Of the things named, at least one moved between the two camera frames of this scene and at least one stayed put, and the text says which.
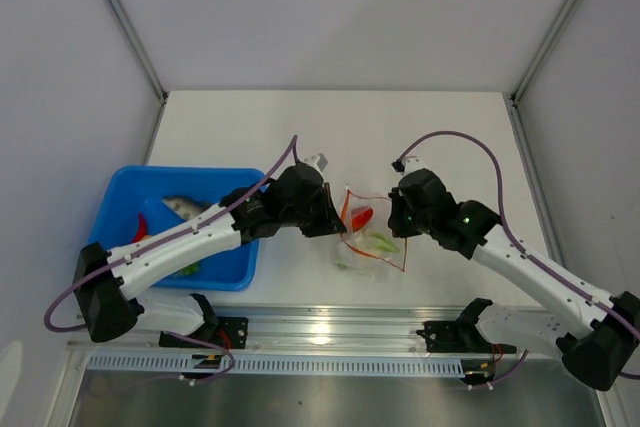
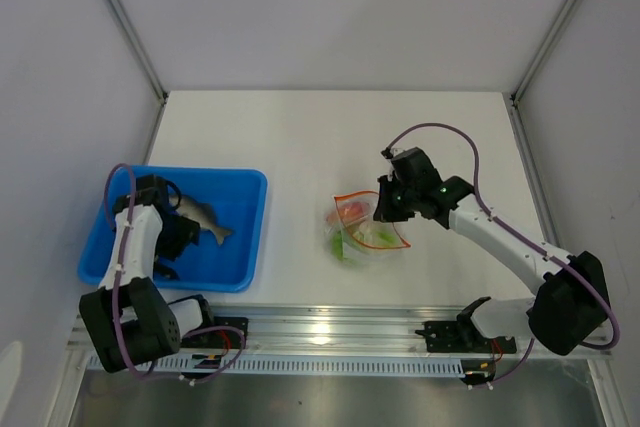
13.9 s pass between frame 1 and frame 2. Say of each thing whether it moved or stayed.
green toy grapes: moved
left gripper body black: moved
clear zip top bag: moved
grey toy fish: stayed
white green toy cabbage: moved
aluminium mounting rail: stayed
